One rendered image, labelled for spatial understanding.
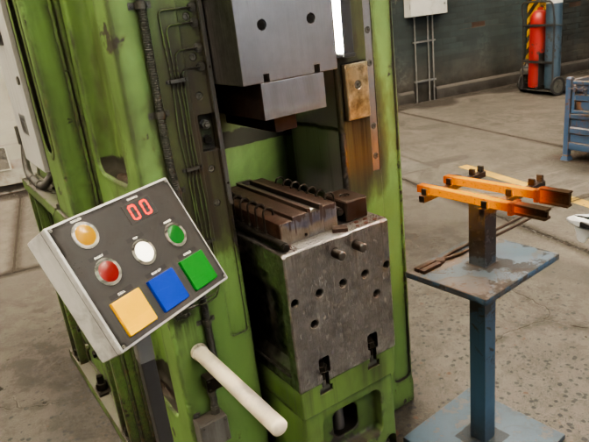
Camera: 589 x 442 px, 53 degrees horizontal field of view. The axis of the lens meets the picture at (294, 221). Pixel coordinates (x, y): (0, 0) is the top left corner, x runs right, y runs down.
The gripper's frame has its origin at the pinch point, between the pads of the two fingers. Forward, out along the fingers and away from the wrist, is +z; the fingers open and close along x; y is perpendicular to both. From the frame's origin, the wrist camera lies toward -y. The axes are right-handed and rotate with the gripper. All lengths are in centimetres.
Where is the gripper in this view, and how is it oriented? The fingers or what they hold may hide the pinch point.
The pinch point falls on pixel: (572, 217)
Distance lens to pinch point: 161.6
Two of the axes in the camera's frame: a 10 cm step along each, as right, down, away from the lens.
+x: 7.9, -2.9, 5.4
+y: 1.1, 9.3, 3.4
